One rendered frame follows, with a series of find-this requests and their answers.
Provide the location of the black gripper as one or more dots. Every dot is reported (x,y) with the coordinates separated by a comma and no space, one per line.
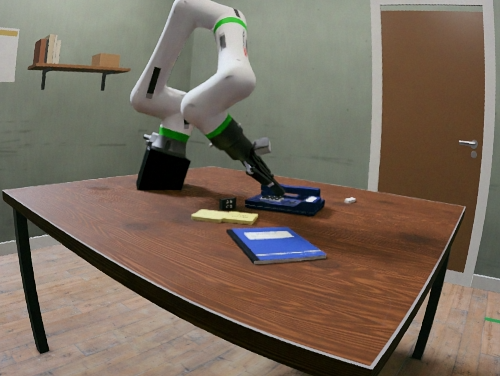
(260,172)

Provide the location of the blue desk phone body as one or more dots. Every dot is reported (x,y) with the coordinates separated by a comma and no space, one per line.
(286,203)

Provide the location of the blue telephone handset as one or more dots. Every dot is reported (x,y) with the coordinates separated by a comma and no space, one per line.
(300,190)

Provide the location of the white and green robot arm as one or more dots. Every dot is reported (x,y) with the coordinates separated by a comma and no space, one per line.
(204,107)

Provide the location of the blue notebook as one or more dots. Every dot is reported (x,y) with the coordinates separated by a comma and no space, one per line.
(274,245)

